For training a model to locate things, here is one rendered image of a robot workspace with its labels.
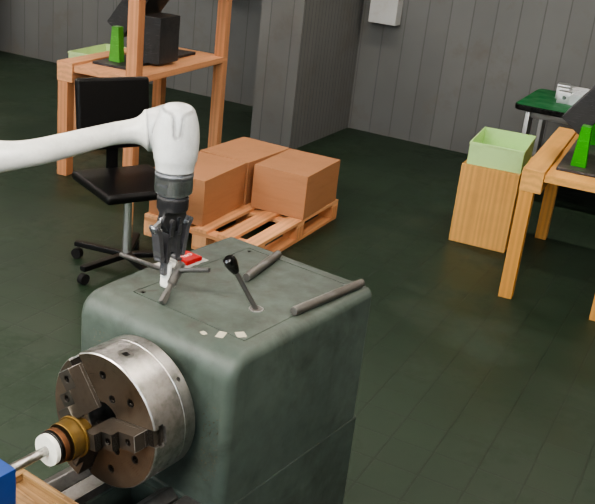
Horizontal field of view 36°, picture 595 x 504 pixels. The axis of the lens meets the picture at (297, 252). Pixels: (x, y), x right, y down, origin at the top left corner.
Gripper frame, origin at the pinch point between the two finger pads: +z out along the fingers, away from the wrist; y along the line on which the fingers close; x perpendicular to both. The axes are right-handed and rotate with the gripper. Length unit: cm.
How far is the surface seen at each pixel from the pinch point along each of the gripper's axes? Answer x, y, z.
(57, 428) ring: 11.9, 44.3, 18.3
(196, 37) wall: -532, -618, 71
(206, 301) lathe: 10.4, -2.5, 4.7
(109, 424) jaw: 16.9, 34.7, 19.4
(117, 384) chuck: 16.0, 31.8, 11.2
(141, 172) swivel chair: -226, -224, 74
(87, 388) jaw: 8.6, 33.3, 14.8
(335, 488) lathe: 34, -37, 65
